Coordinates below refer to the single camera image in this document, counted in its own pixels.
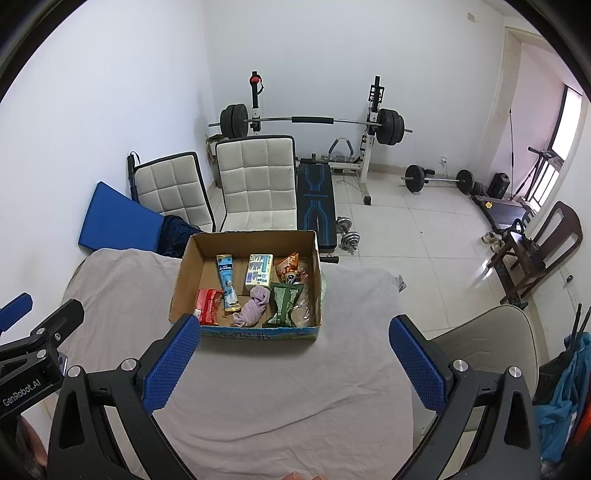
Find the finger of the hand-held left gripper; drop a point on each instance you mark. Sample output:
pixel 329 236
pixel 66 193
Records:
pixel 62 318
pixel 16 305

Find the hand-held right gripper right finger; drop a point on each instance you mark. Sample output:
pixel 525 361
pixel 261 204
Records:
pixel 415 364

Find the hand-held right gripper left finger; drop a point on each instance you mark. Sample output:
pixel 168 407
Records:
pixel 171 364

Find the red snack packet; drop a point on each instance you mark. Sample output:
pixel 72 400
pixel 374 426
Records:
pixel 207 304

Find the purple cloth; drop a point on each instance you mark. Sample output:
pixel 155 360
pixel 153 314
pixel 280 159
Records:
pixel 251 309

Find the long blue snack packet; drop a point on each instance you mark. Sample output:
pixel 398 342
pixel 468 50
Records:
pixel 226 277

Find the printed cardboard box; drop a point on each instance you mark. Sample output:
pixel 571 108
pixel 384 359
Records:
pixel 203 258

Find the white and blue packet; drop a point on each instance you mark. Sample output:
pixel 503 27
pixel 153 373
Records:
pixel 257 272

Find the green snack packet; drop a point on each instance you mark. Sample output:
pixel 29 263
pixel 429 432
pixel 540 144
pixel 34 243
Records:
pixel 284 300

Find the orange snack packet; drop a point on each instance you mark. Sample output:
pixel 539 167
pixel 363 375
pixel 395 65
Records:
pixel 286 265

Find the person's left hand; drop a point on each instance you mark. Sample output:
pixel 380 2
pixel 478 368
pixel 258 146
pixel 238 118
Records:
pixel 32 445

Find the grey office chair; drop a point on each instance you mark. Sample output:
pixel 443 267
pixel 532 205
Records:
pixel 489 341

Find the grey table cloth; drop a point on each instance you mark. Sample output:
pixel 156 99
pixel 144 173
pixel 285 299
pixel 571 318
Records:
pixel 277 392

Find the blue foam mat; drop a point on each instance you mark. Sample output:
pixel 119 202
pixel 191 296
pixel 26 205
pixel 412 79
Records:
pixel 115 217

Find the dark blue quilted cloth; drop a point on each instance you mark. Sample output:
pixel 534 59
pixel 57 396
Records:
pixel 178 233

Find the chrome dumbbell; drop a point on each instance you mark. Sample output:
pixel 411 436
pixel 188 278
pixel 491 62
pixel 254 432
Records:
pixel 344 225
pixel 351 240

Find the white shoe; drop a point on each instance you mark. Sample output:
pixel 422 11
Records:
pixel 487 237
pixel 497 244

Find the blue garment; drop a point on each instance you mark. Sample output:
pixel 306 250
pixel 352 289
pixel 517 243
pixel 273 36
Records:
pixel 565 392

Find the black and blue rod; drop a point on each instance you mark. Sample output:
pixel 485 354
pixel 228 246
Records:
pixel 133 175

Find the white padded chair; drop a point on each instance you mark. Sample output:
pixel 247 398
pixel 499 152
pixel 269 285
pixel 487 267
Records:
pixel 171 189
pixel 256 180

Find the black rods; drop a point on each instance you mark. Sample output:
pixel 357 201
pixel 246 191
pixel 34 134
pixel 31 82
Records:
pixel 579 323

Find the black treadmill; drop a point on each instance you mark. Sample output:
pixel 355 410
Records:
pixel 503 210

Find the short barbell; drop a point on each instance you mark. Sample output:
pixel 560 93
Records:
pixel 438 178

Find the black weight plates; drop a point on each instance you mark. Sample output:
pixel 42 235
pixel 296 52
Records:
pixel 479 188

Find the black and blue weight bench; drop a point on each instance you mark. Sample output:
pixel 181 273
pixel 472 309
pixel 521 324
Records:
pixel 314 198

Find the black speaker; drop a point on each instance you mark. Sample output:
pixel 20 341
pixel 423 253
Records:
pixel 499 184

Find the dark wooden chair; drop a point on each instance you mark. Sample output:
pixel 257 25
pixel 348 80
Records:
pixel 563 226

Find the white barbell rack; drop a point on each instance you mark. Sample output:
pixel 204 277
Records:
pixel 369 147

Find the thin metal pole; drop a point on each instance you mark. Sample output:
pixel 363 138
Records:
pixel 511 138

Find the long barbell with black plates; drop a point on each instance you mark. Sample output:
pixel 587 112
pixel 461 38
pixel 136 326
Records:
pixel 314 120

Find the window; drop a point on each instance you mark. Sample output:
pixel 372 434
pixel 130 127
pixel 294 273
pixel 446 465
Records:
pixel 565 124

